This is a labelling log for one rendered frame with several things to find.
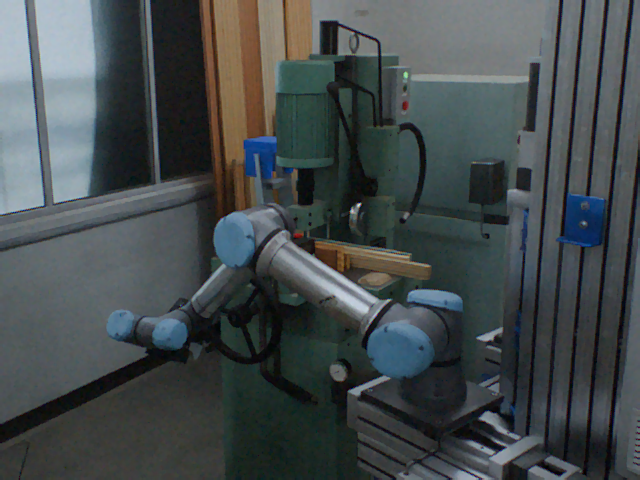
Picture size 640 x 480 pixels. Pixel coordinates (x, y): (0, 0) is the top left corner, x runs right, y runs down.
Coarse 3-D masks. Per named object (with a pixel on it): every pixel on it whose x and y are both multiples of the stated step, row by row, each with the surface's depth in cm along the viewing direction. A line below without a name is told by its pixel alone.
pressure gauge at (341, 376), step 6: (336, 360) 219; (342, 360) 219; (330, 366) 220; (336, 366) 219; (342, 366) 217; (348, 366) 218; (330, 372) 220; (336, 372) 219; (342, 372) 218; (348, 372) 217; (336, 378) 220; (342, 378) 218; (342, 384) 221
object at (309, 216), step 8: (320, 200) 246; (288, 208) 238; (296, 208) 236; (304, 208) 236; (312, 208) 238; (320, 208) 242; (296, 216) 237; (304, 216) 235; (312, 216) 238; (320, 216) 242; (296, 224) 238; (304, 224) 236; (312, 224) 239; (320, 224) 243
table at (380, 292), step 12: (216, 264) 244; (348, 276) 225; (360, 276) 225; (396, 276) 225; (252, 288) 225; (372, 288) 214; (384, 288) 216; (396, 288) 223; (408, 288) 230; (288, 300) 219; (300, 300) 219
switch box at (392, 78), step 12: (384, 72) 246; (396, 72) 244; (408, 72) 250; (384, 84) 247; (396, 84) 245; (408, 84) 251; (384, 96) 248; (396, 96) 246; (408, 96) 252; (384, 108) 249; (396, 108) 247; (408, 108) 253
